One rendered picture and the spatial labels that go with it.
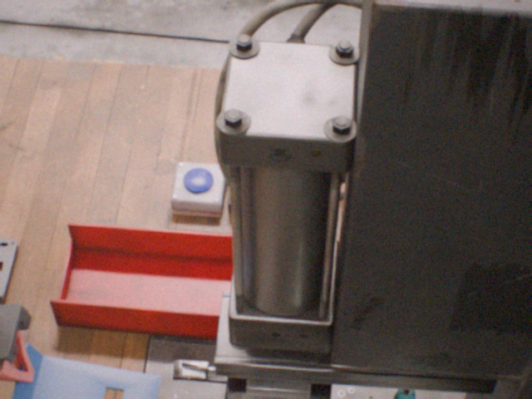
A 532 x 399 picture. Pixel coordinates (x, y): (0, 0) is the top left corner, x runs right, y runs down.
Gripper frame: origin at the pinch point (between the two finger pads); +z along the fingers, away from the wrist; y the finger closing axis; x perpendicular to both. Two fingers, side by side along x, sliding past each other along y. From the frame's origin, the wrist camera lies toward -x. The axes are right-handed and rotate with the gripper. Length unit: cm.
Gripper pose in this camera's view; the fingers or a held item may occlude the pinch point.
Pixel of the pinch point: (26, 373)
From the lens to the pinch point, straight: 116.9
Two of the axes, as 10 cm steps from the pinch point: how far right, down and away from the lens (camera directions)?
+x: 1.2, -8.0, 5.8
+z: 4.1, 5.7, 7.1
